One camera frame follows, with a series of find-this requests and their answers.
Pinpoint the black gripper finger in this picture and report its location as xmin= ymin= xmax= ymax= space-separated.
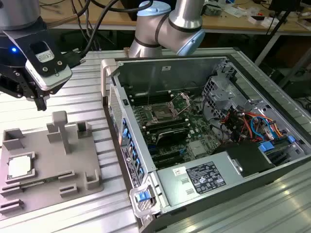
xmin=11 ymin=70 xmax=51 ymax=112

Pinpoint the silver CPU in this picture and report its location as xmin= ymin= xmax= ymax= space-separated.
xmin=8 ymin=156 xmax=33 ymax=178

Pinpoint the black RAM slot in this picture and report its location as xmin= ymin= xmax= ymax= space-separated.
xmin=132 ymin=96 xmax=175 ymax=105
xmin=143 ymin=118 xmax=187 ymax=127
xmin=145 ymin=122 xmax=189 ymax=133

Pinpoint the CPU socket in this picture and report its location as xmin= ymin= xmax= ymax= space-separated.
xmin=145 ymin=103 xmax=182 ymax=122

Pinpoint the black expansion slot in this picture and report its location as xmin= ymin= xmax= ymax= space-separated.
xmin=154 ymin=155 xmax=187 ymax=168
xmin=150 ymin=150 xmax=183 ymax=161

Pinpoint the grey parts rack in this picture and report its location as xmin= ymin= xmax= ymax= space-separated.
xmin=0 ymin=110 xmax=105 ymax=216

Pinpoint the green RAM stick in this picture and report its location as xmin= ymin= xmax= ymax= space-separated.
xmin=19 ymin=176 xmax=60 ymax=189

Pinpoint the black graphics card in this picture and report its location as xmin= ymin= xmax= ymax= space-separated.
xmin=155 ymin=128 xmax=189 ymax=146

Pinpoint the open grey PC case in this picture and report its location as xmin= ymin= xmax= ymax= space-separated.
xmin=100 ymin=54 xmax=311 ymax=233

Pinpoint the metal socket cover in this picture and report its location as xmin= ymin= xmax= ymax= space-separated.
xmin=169 ymin=91 xmax=196 ymax=117

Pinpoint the green motherboard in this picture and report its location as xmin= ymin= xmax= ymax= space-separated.
xmin=132 ymin=93 xmax=219 ymax=168

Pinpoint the silver chipset heatsink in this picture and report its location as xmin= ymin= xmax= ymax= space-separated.
xmin=189 ymin=141 xmax=207 ymax=156

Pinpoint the grey power supply unit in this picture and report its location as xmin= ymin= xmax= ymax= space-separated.
xmin=155 ymin=150 xmax=243 ymax=207

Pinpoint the silver metal drive cage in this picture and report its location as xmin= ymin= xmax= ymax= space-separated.
xmin=201 ymin=75 xmax=243 ymax=122

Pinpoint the white paper sheet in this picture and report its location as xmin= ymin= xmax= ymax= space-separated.
xmin=225 ymin=6 xmax=246 ymax=17

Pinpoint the wooden workbench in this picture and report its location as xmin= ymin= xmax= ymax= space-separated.
xmin=40 ymin=0 xmax=311 ymax=66

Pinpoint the black plastic air shroud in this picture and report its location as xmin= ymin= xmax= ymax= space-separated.
xmin=213 ymin=142 xmax=276 ymax=178

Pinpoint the small white box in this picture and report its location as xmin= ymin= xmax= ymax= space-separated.
xmin=248 ymin=15 xmax=266 ymax=25

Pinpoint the blue disk carrier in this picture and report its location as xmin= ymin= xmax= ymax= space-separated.
xmin=259 ymin=142 xmax=275 ymax=153

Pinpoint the black monitor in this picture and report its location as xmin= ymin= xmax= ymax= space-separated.
xmin=268 ymin=0 xmax=303 ymax=12

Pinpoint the black computer tower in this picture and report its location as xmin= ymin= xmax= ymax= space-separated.
xmin=279 ymin=67 xmax=311 ymax=98

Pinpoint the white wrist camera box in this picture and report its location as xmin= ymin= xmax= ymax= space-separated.
xmin=25 ymin=59 xmax=73 ymax=91

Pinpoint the black camera cable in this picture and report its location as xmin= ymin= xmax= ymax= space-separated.
xmin=62 ymin=0 xmax=156 ymax=68

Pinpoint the tan sleeved cable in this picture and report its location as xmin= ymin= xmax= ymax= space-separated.
xmin=46 ymin=0 xmax=93 ymax=29

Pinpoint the black wire bundle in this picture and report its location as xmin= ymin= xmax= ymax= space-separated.
xmin=223 ymin=109 xmax=246 ymax=141

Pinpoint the orange wire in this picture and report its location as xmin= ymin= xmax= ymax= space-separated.
xmin=237 ymin=111 xmax=286 ymax=146

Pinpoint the blue wire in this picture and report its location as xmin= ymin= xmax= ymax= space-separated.
xmin=249 ymin=116 xmax=279 ymax=140

